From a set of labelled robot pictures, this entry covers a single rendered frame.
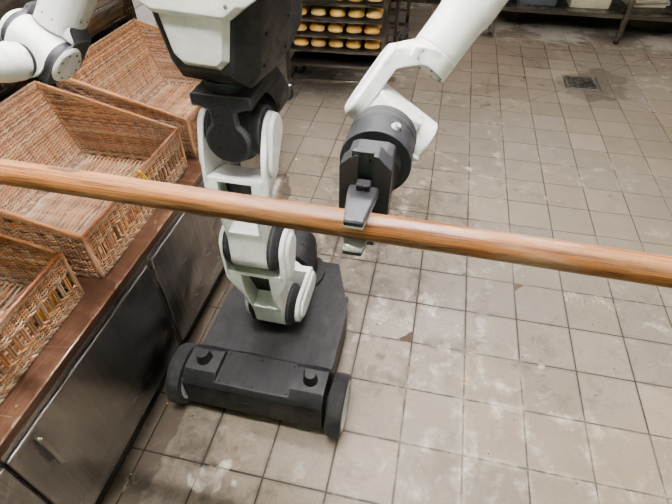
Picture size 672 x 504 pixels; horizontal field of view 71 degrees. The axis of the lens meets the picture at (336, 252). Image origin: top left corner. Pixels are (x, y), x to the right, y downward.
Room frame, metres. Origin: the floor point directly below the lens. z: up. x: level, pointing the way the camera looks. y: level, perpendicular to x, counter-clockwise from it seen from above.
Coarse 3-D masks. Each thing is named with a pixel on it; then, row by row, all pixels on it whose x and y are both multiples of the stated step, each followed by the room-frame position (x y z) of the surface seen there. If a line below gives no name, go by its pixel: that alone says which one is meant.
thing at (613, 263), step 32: (0, 160) 0.47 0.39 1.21; (64, 192) 0.43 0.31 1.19; (96, 192) 0.42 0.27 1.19; (128, 192) 0.42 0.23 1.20; (160, 192) 0.41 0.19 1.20; (192, 192) 0.41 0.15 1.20; (224, 192) 0.41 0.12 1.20; (288, 224) 0.37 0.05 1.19; (320, 224) 0.37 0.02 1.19; (384, 224) 0.36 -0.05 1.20; (416, 224) 0.36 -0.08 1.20; (448, 224) 0.36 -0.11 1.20; (480, 256) 0.33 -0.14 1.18; (512, 256) 0.33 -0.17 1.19; (544, 256) 0.32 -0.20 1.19; (576, 256) 0.32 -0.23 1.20; (608, 256) 0.32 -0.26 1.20; (640, 256) 0.31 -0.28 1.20
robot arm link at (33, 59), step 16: (32, 16) 0.99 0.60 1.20; (16, 32) 0.94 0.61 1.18; (32, 32) 0.95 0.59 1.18; (48, 32) 0.96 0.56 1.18; (0, 48) 0.87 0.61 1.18; (16, 48) 0.90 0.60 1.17; (32, 48) 0.93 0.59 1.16; (48, 48) 0.93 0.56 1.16; (64, 48) 0.94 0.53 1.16; (0, 64) 0.84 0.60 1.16; (16, 64) 0.87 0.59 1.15; (32, 64) 0.91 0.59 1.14; (48, 64) 0.92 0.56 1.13; (0, 80) 0.84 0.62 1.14; (16, 80) 0.87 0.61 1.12; (48, 80) 0.92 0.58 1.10
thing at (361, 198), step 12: (360, 180) 0.41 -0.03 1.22; (348, 192) 0.40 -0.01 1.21; (360, 192) 0.40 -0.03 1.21; (372, 192) 0.40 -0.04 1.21; (348, 204) 0.38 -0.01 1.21; (360, 204) 0.38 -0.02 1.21; (372, 204) 0.38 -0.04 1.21; (348, 216) 0.36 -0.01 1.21; (360, 216) 0.36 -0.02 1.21; (360, 228) 0.35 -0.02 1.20
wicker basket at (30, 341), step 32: (0, 256) 0.84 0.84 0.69; (32, 256) 0.82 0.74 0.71; (0, 288) 0.82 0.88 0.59; (32, 288) 0.70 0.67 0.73; (64, 288) 0.81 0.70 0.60; (0, 320) 0.60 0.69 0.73; (32, 320) 0.72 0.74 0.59; (64, 320) 0.72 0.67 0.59; (0, 352) 0.56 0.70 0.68; (32, 352) 0.61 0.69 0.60; (0, 384) 0.52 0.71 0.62
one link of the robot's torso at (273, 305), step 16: (288, 240) 0.93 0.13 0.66; (224, 256) 0.93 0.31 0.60; (288, 256) 0.91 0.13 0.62; (240, 272) 0.92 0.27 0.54; (256, 272) 0.92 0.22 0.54; (272, 272) 0.92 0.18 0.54; (288, 272) 0.90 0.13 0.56; (240, 288) 0.93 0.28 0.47; (256, 288) 1.00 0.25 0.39; (272, 288) 0.90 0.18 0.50; (288, 288) 1.02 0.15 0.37; (256, 304) 0.96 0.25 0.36; (272, 304) 0.96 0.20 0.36; (288, 304) 0.98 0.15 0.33; (272, 320) 0.97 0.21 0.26; (288, 320) 0.96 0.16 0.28
